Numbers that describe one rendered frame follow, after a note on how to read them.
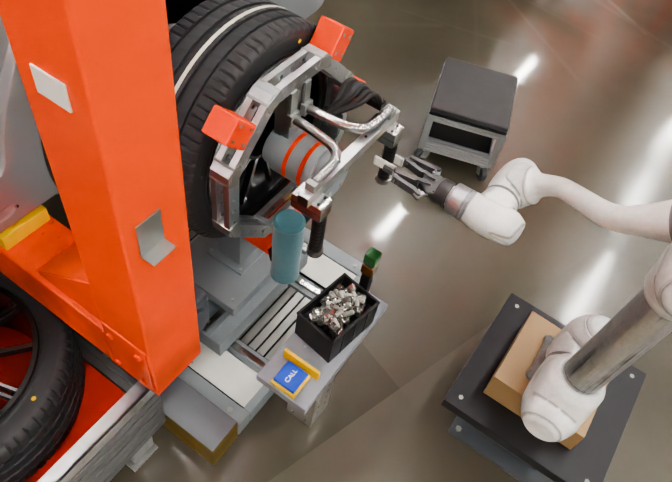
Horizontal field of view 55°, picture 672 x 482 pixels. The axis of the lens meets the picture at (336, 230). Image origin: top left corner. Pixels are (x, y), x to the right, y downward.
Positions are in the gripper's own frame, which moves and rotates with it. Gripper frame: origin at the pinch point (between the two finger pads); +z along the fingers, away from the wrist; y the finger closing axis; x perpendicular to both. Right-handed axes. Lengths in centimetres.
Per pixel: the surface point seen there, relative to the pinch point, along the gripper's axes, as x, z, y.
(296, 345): -38, -5, -45
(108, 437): -46, 20, -94
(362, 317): -26.4, -16.9, -32.0
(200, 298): -43, 29, -48
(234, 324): -68, 25, -38
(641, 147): -83, -63, 176
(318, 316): -25.8, -7.2, -39.7
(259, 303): -66, 23, -27
